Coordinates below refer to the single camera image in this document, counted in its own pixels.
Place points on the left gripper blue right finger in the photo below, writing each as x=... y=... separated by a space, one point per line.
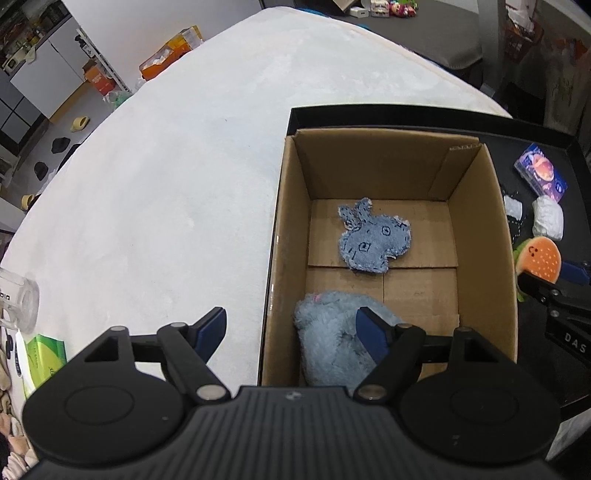
x=397 y=352

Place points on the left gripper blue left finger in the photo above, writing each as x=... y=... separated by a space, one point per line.
x=186 y=350

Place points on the hamburger plush toy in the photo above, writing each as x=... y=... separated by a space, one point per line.
x=540 y=257

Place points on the grey fluffy plush toy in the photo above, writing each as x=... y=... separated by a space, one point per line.
x=331 y=352

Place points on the white soft bundle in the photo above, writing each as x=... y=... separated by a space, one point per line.
x=548 y=218

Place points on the denim fabric animal toy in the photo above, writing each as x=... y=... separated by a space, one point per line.
x=371 y=241

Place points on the purple planet tissue pack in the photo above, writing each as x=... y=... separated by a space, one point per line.
x=540 y=173

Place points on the brown cardboard box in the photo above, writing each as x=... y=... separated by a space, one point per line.
x=412 y=219

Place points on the black tray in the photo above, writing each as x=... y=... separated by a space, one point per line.
x=566 y=378

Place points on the green tissue pack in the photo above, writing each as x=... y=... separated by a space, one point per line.
x=44 y=356

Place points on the yellow slipper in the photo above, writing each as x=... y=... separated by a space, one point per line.
x=79 y=124

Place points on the red plastic basket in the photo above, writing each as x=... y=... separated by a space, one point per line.
x=523 y=31

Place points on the white kitchen cabinet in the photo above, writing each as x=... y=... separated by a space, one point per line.
x=55 y=73

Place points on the orange snack box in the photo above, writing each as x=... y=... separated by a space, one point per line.
x=182 y=43

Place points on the small toys on seat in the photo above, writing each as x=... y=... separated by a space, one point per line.
x=384 y=9

